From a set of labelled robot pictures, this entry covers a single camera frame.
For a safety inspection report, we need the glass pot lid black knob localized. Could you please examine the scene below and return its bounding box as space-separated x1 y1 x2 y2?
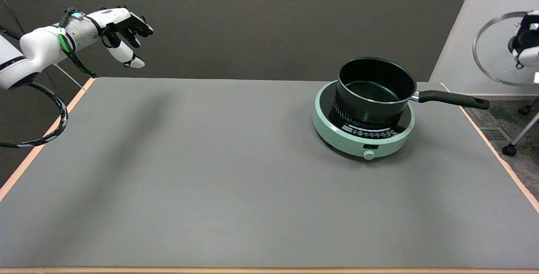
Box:
472 11 539 87

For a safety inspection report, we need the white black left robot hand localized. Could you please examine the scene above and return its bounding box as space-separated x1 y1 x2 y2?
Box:
98 6 154 69

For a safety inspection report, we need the black chair caster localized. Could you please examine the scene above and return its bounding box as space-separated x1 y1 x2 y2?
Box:
518 96 539 116

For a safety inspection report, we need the mint green induction cooker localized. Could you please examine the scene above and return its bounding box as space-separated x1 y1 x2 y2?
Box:
312 80 416 160

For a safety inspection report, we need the floor vent grille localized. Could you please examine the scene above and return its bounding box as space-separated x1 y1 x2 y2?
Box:
479 127 512 142

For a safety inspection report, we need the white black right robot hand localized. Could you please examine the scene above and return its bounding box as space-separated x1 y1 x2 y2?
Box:
508 11 539 69

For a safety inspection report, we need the black green left arm cable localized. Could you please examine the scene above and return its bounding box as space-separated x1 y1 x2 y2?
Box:
57 8 98 78

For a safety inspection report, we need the metal chair leg with caster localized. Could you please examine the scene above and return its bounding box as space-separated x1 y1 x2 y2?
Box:
502 112 539 157

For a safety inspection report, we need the black sleeved cable loop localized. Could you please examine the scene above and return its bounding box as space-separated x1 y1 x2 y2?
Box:
0 81 69 149

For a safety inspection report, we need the black saucepan with handle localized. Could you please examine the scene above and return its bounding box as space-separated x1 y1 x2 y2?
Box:
335 57 490 124

